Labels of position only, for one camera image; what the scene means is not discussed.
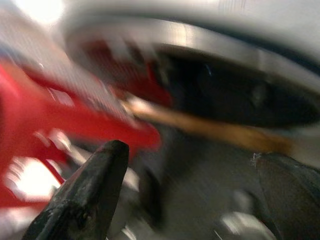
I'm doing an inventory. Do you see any red plastic stool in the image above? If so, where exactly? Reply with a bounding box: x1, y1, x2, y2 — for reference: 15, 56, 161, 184
0, 39, 173, 208

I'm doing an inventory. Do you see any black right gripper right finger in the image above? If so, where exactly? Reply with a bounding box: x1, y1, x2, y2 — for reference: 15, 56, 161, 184
256, 151, 320, 240

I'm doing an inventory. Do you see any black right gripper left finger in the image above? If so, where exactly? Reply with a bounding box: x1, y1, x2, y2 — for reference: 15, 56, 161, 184
22, 139, 130, 240

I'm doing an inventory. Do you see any white washer with dark door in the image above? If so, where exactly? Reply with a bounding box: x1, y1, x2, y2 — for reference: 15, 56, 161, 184
59, 0, 320, 156

